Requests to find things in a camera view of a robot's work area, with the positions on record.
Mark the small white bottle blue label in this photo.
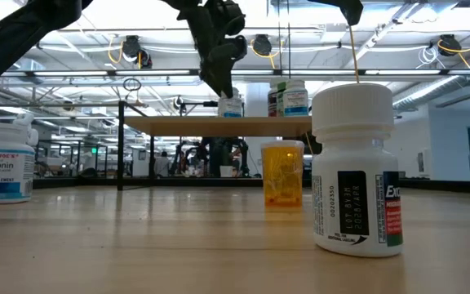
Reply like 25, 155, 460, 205
217, 87, 244, 118

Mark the wooden shelf black frame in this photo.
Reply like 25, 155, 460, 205
116, 100, 322, 192

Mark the white rounded plastic object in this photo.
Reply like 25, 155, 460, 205
13, 113, 40, 149

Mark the white bottle teal label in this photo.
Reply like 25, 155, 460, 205
282, 79, 309, 118

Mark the white headache bottle purple label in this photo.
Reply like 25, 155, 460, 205
267, 80, 281, 118

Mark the orange pill bottle white cap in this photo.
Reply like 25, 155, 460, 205
260, 140, 305, 208

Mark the black hanging cable loop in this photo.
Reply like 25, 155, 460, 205
122, 78, 143, 93

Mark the black ceiling cable reel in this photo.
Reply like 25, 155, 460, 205
120, 35, 143, 61
138, 48, 153, 70
437, 33, 462, 58
251, 33, 273, 58

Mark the person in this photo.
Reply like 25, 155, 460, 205
153, 150, 172, 178

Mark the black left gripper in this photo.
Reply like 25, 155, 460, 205
161, 0, 248, 99

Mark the white Excedrin bottle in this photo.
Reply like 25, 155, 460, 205
311, 82, 405, 259

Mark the yellow hanging cable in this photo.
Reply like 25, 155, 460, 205
348, 24, 361, 85

